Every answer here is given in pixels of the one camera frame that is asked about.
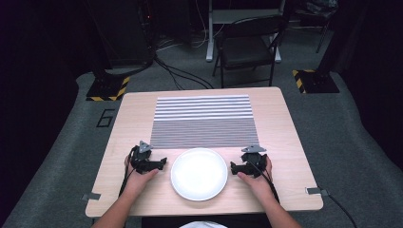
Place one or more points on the white round plate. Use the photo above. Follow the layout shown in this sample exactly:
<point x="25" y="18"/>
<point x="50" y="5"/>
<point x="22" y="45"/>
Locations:
<point x="199" y="174"/>

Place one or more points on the white desk frame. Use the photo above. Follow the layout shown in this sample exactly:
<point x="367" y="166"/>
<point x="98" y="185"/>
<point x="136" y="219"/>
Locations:
<point x="221" y="15"/>

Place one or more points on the grey tape piece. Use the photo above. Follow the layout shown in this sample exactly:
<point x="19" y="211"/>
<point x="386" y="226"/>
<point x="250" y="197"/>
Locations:
<point x="91" y="196"/>
<point x="313" y="191"/>

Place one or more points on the dark chair with clutter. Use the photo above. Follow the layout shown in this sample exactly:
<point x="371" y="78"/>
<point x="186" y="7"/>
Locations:
<point x="316" y="12"/>

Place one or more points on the yellow striped black stand base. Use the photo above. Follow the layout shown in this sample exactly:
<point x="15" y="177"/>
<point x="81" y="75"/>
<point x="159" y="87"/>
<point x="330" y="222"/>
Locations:
<point x="313" y="82"/>
<point x="107" y="90"/>

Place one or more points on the black equipment cabinet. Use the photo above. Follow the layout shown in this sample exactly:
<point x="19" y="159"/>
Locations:
<point x="130" y="31"/>

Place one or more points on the black folding chair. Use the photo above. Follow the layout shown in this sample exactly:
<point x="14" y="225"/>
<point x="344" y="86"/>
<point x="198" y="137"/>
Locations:
<point x="244" y="47"/>

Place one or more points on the person's left hand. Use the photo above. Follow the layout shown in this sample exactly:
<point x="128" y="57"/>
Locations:
<point x="138" y="182"/>

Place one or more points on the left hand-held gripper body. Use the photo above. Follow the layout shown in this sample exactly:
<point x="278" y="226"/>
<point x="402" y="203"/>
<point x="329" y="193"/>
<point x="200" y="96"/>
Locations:
<point x="141" y="160"/>

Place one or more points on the grey striped placemat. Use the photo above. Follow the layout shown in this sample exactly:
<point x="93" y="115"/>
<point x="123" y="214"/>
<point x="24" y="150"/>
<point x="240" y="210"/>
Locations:
<point x="204" y="126"/>

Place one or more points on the person's right hand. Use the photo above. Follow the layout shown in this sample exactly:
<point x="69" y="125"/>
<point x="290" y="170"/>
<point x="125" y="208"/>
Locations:
<point x="258" y="185"/>

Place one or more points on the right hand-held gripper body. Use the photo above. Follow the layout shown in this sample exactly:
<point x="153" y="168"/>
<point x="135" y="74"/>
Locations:
<point x="253" y="161"/>

